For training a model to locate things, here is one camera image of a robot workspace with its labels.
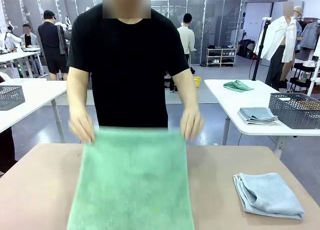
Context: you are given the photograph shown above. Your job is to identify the person's right hand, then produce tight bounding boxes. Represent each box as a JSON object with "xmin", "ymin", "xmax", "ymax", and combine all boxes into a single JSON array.
[{"xmin": 67, "ymin": 109, "xmax": 97, "ymax": 145}]

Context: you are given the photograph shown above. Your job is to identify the person's left hand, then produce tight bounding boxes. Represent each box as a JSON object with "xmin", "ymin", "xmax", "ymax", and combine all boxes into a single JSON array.
[{"xmin": 179, "ymin": 107, "xmax": 205, "ymax": 142}]

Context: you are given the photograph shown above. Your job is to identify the green towel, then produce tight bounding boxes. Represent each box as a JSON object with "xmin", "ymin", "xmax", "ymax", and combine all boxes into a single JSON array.
[
  {"xmin": 66, "ymin": 128, "xmax": 196, "ymax": 230},
  {"xmin": 222, "ymin": 80, "xmax": 255, "ymax": 93}
]

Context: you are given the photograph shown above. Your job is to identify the light blue towel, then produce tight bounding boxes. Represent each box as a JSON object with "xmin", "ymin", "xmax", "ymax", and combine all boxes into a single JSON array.
[{"xmin": 232, "ymin": 172, "xmax": 306, "ymax": 220}]

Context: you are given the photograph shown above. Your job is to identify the person's left forearm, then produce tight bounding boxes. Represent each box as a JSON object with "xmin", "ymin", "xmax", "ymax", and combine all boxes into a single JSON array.
[{"xmin": 177, "ymin": 82, "xmax": 201, "ymax": 114}]

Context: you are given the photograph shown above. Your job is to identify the person's right forearm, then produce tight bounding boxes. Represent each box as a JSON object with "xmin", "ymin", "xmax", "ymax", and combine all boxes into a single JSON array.
[{"xmin": 66, "ymin": 82, "xmax": 90, "ymax": 117}]

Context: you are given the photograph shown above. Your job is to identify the grey plastic basket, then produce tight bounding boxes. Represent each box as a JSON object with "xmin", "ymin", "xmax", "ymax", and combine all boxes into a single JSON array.
[
  {"xmin": 0, "ymin": 85, "xmax": 26, "ymax": 111},
  {"xmin": 268, "ymin": 92, "xmax": 320, "ymax": 130}
]

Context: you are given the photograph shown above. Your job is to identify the grey blue folded towel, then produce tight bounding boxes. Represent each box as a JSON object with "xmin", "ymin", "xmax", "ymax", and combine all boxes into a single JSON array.
[{"xmin": 238, "ymin": 107, "xmax": 279, "ymax": 122}]

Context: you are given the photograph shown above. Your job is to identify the white shoe rack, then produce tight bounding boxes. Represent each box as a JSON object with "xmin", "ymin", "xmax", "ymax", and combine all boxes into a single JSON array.
[{"xmin": 205, "ymin": 47, "xmax": 237, "ymax": 68}]

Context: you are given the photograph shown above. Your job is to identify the person in black t-shirt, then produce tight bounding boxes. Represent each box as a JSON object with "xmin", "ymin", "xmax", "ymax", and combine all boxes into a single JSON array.
[{"xmin": 66, "ymin": 0, "xmax": 191, "ymax": 129}]

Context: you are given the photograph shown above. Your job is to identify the person in black trousers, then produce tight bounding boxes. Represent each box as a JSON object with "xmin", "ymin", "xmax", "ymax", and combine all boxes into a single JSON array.
[{"xmin": 0, "ymin": 126, "xmax": 18, "ymax": 174}]

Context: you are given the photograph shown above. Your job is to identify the person in cream shirt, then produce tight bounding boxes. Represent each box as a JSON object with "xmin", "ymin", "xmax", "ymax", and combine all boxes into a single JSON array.
[{"xmin": 176, "ymin": 13, "xmax": 197, "ymax": 75}]

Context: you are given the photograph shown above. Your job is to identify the man in black cap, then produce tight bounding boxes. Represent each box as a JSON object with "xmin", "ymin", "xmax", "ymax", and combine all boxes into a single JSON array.
[{"xmin": 37, "ymin": 10, "xmax": 70, "ymax": 81}]

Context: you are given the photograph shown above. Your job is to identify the black bags pile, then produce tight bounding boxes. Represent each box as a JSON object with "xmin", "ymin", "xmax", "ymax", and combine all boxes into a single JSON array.
[{"xmin": 236, "ymin": 39, "xmax": 256, "ymax": 60}]

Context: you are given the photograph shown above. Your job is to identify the long white work table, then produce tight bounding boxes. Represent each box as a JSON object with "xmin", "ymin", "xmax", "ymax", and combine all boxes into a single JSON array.
[{"xmin": 0, "ymin": 46, "xmax": 45, "ymax": 78}]

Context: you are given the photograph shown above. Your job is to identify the grey trousers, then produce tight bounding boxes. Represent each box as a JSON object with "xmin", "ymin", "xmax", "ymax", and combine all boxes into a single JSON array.
[{"xmin": 264, "ymin": 45, "xmax": 286, "ymax": 90}]

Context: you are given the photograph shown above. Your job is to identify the black tripod with white top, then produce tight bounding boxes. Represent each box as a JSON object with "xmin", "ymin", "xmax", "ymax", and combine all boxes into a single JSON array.
[{"xmin": 251, "ymin": 17, "xmax": 273, "ymax": 81}]

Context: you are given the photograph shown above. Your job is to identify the person in grey jacket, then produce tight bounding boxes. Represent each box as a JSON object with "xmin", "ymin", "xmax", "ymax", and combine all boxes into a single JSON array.
[{"xmin": 19, "ymin": 24, "xmax": 39, "ymax": 49}]

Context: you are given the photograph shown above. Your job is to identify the white open shirt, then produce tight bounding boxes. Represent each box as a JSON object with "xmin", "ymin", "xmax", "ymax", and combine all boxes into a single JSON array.
[{"xmin": 253, "ymin": 16, "xmax": 298, "ymax": 63}]

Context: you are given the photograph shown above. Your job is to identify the black rolling cart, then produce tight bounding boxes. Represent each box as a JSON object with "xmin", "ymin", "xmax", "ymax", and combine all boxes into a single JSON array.
[{"xmin": 289, "ymin": 60, "xmax": 320, "ymax": 93}]

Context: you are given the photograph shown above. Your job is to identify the white metal stand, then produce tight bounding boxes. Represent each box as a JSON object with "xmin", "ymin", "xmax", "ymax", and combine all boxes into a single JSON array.
[{"xmin": 306, "ymin": 61, "xmax": 320, "ymax": 97}]

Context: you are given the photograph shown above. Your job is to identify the headless-look display mannequin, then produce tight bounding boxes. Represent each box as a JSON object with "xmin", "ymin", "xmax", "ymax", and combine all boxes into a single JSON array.
[{"xmin": 279, "ymin": 2, "xmax": 295, "ymax": 82}]

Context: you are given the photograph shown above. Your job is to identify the denim jacket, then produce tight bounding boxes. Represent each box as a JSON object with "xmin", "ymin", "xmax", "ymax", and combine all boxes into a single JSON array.
[{"xmin": 300, "ymin": 21, "xmax": 320, "ymax": 50}]

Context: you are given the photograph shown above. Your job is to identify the mannequin with beige hat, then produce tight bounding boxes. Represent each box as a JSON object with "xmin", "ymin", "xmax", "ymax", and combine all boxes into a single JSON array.
[{"xmin": 293, "ymin": 6, "xmax": 305, "ymax": 53}]

